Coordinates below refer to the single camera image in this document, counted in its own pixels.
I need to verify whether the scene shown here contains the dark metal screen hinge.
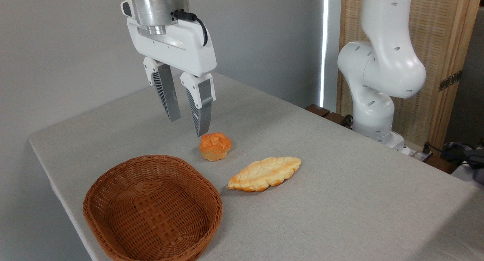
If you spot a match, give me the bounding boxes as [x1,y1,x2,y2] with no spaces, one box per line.
[439,70,462,92]

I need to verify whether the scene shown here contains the wooden rattan folding screen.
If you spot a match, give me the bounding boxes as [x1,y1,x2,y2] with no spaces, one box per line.
[337,0,484,152]

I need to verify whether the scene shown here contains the brown woven wicker basket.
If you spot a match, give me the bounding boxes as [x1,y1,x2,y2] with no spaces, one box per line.
[82,155,223,261]

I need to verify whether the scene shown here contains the dark grey bag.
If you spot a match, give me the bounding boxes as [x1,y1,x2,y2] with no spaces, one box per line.
[444,139,484,185]

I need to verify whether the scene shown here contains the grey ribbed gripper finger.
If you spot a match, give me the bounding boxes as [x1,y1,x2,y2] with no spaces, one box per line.
[180,72,217,137]
[143,57,181,123]

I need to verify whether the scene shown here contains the grey tablecloth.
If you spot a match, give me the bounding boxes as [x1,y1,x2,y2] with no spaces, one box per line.
[28,72,484,261]

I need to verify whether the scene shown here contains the dark brown wooden slats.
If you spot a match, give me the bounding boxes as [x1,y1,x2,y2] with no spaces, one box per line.
[305,104,354,130]

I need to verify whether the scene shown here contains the long pale braided bread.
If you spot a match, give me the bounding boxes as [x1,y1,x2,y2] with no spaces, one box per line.
[227,157,302,192]

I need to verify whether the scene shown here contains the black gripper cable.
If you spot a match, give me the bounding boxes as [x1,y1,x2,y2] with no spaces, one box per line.
[172,9,208,47]

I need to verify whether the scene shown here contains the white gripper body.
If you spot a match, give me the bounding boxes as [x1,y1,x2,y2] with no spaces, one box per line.
[126,17,217,78]

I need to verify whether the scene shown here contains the round orange bread roll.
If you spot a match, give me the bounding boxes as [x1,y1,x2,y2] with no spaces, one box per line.
[199,132,232,162]

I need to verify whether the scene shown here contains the black plug with cable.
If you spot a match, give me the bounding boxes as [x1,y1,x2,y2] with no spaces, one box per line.
[422,142,465,164]

